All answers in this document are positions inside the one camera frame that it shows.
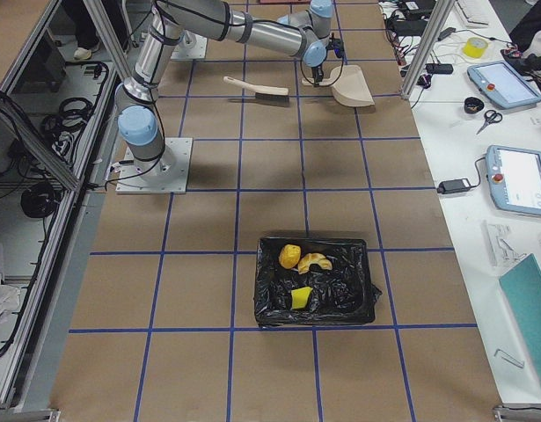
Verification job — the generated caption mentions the allen key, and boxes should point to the allen key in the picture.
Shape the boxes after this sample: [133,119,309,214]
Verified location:
[493,348,525,369]

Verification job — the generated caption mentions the black round bowl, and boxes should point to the black round bowl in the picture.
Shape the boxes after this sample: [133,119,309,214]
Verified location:
[463,97,485,114]

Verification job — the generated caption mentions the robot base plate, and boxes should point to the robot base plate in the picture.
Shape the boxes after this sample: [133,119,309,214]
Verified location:
[115,137,193,194]

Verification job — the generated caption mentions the white hand brush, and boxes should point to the white hand brush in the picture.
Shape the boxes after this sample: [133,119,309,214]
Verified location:
[223,76,289,106]

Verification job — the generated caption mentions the yellow sponge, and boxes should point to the yellow sponge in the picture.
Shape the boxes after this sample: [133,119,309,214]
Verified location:
[290,286,313,310]

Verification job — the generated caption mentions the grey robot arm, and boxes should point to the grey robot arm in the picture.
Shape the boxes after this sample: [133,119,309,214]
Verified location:
[115,1,333,184]

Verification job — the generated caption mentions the orange bread bun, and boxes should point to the orange bread bun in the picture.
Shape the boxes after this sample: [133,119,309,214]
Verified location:
[278,244,302,269]

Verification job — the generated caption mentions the yellow tape roll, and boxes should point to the yellow tape roll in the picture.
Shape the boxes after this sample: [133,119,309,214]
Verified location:
[462,37,489,59]

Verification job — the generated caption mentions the aluminium frame post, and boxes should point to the aluminium frame post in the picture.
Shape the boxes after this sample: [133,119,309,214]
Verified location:
[400,0,454,99]

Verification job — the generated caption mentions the pale croissant piece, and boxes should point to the pale croissant piece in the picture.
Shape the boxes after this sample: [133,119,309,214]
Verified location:
[297,252,333,274]

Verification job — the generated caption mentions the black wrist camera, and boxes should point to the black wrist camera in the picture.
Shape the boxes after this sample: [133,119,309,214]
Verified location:
[327,35,345,59]

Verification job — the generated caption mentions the teach pendant near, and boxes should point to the teach pendant near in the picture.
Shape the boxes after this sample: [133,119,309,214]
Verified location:
[485,145,541,217]

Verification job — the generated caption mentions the black scissors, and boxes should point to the black scissors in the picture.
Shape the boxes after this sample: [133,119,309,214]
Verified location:
[477,109,503,135]

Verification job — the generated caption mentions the teal folder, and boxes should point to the teal folder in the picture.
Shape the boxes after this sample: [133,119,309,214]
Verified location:
[499,254,541,388]

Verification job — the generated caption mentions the teach pendant far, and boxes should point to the teach pendant far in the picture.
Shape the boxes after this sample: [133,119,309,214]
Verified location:
[467,61,541,109]

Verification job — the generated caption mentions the teach pendant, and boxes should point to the teach pendant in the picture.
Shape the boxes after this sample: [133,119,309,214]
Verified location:
[467,61,541,109]
[485,145,541,217]

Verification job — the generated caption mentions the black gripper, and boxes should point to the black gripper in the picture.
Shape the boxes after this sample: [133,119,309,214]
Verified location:
[311,63,324,87]

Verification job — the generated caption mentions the right black lined bin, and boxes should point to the right black lined bin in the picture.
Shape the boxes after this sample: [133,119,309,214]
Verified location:
[253,237,381,327]

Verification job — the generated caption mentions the white plastic dustpan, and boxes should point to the white plastic dustpan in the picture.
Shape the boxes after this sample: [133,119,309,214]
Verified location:
[318,65,375,107]

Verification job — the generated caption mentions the black power brick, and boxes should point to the black power brick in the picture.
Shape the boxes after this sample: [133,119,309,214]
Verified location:
[436,178,472,194]

